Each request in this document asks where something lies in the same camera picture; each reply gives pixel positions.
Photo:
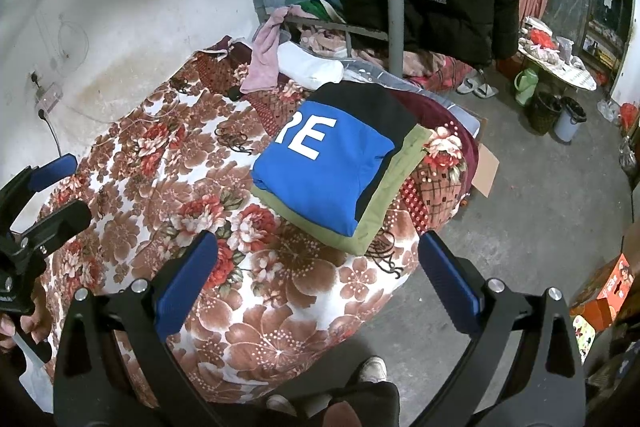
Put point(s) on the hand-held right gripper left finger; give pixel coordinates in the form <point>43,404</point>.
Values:
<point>190,277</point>

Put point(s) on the black wall plug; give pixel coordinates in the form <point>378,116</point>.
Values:
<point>34,78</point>

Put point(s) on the white shoe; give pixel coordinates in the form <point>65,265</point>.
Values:
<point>373,369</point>
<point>280,404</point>

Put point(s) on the white oval table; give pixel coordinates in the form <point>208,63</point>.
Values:
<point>575,78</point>

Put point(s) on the green cloth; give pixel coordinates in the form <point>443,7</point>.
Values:
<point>305,4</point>

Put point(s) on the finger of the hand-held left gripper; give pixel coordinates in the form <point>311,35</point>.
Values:
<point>60,219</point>
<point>52,171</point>

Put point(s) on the red plastic bag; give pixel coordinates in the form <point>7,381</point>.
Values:
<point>630,116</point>

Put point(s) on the maroon quilt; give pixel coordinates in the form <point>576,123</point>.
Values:
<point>430,109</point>

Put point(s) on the pile of plastic bags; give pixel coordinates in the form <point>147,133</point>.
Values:
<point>542,44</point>

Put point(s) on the grey slipper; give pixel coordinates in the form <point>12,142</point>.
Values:
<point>469,86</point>
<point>486,92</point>

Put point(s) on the black woven basket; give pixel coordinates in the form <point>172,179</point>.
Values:
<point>544,117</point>

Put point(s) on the pink cloth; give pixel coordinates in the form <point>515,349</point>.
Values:
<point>265,52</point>

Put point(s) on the person's left hand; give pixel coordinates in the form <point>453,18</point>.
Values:
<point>35,319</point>

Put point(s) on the blue and black hooded jacket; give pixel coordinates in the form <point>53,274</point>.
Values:
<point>320,177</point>

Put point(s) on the flat cardboard piece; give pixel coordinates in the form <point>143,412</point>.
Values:
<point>485,169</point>

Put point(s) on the folded olive green garment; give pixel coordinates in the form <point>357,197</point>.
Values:
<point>400,167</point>

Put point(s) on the grey trash bin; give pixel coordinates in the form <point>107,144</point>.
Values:
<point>569,122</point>

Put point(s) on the green kettle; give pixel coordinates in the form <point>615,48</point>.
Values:
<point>526,89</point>

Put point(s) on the person's leg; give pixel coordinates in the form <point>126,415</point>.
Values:
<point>360,399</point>

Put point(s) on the rolled white cloth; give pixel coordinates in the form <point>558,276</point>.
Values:
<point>310,67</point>

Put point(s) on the orange printed box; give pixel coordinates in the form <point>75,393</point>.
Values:
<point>607,292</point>

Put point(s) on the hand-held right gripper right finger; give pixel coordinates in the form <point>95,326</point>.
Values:
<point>445,277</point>

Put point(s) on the brown floral blanket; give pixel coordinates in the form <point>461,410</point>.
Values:
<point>165,167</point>

